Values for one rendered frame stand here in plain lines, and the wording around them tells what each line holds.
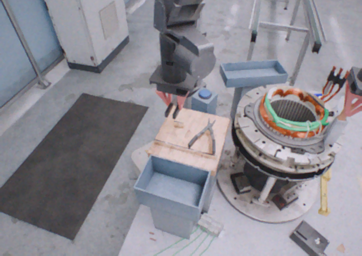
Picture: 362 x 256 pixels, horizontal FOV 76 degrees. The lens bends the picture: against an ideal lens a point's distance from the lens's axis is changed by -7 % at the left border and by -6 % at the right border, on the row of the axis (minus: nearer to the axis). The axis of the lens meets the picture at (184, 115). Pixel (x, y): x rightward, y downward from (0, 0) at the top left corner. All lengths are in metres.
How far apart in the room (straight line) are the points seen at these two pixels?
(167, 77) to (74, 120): 1.95
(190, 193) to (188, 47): 0.41
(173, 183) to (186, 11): 0.46
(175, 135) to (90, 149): 1.49
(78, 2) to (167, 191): 2.19
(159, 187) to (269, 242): 0.41
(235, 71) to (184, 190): 0.56
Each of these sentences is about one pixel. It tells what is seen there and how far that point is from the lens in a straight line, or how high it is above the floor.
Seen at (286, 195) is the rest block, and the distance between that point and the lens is 0.93.
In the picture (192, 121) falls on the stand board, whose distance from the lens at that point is 0.75.
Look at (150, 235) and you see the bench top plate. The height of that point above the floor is 0.78.
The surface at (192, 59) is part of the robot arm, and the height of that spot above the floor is 1.37.
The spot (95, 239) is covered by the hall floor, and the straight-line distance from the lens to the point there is 1.77.
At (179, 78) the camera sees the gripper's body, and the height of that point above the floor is 1.29.
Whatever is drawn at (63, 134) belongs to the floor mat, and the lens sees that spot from 2.35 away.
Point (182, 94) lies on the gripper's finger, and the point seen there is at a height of 1.25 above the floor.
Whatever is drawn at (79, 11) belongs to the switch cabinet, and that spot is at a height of 0.72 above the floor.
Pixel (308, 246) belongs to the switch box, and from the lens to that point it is 0.89.
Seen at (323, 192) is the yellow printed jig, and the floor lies 0.79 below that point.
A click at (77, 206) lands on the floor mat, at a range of 1.89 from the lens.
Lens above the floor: 1.60
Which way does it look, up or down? 45 degrees down
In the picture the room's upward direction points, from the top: straight up
